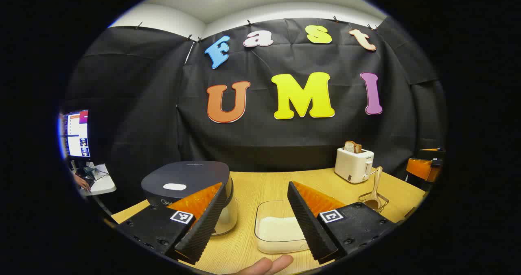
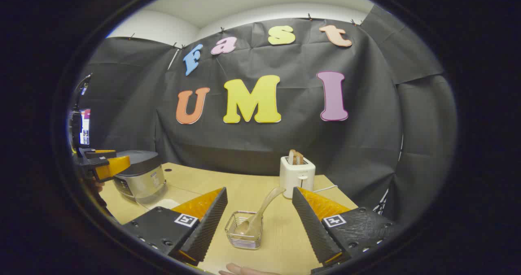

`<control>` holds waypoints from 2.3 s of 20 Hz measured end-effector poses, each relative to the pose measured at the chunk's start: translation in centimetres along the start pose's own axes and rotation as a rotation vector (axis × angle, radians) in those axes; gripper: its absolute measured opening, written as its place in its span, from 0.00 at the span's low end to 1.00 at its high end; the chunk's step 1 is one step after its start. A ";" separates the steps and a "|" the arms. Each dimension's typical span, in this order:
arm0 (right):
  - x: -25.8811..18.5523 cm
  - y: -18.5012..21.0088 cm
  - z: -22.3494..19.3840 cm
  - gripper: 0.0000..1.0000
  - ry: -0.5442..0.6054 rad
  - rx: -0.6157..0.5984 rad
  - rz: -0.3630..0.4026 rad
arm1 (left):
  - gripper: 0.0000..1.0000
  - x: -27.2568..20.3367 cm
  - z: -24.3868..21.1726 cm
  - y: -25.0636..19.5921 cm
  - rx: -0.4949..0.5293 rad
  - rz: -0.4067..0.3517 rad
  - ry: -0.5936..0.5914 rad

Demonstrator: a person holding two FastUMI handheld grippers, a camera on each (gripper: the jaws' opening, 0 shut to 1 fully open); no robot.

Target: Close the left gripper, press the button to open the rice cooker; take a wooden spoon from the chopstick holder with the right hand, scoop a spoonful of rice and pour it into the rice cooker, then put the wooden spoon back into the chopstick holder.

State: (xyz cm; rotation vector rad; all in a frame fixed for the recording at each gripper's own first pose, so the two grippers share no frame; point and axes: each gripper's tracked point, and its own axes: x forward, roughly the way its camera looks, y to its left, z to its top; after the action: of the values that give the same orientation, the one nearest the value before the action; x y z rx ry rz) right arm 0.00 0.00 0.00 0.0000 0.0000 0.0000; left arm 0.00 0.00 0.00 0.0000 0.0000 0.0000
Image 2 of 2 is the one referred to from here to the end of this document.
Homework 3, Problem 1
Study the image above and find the computer monitor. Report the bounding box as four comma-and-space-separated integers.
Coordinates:
79, 108, 91, 146

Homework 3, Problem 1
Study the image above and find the black backdrop cloth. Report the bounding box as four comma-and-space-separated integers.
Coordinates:
75, 4, 458, 227

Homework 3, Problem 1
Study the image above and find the silver black rice cooker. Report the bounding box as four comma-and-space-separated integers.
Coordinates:
112, 150, 166, 201

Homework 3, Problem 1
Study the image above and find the wooden spoon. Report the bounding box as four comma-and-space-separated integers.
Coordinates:
236, 187, 286, 237

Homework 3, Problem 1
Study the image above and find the metal wire chopstick holder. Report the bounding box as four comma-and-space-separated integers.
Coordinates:
225, 211, 264, 250

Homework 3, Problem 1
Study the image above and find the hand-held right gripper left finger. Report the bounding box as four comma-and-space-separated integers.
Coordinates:
121, 187, 228, 266

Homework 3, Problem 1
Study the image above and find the white toaster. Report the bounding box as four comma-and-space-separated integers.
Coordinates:
279, 155, 316, 199

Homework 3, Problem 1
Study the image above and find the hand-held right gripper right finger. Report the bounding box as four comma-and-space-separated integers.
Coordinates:
291, 186, 399, 267

